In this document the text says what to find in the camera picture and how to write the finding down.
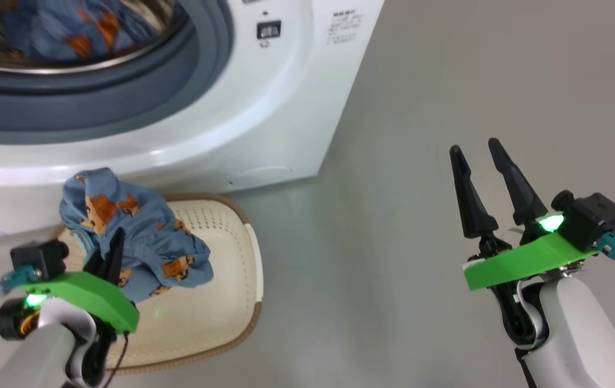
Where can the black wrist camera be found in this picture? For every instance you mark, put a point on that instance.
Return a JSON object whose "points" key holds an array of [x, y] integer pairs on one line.
{"points": [[37, 256], [593, 221]]}

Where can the small printed text label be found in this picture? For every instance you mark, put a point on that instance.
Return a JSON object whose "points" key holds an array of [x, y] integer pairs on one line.
{"points": [[345, 27]]}

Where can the white front-load washing machine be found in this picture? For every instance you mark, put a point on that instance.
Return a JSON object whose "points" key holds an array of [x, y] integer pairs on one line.
{"points": [[258, 108]]}

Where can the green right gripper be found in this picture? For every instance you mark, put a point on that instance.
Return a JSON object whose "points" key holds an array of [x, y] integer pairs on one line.
{"points": [[528, 264]]}

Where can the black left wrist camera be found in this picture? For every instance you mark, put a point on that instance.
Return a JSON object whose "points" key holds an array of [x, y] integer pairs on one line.
{"points": [[37, 256]]}

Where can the cream perforated laundry basket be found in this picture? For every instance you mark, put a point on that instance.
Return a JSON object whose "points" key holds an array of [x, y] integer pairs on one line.
{"points": [[205, 302]]}

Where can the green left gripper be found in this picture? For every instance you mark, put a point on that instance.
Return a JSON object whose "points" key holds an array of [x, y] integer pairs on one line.
{"points": [[97, 299]]}

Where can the blue bear-print garment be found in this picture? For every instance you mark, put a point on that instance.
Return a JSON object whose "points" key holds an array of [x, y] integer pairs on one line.
{"points": [[151, 242]]}

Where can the round white filter cover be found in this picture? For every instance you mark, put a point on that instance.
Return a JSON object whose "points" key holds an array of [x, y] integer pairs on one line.
{"points": [[264, 175]]}

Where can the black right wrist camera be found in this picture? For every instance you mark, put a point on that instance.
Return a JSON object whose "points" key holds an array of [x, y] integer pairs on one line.
{"points": [[593, 221]]}

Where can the black door latch slot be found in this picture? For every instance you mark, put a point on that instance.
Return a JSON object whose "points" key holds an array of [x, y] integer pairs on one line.
{"points": [[269, 29]]}

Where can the blue bear-print shirt cream lining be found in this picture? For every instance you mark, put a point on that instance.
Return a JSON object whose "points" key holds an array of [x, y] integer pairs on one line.
{"points": [[43, 27]]}

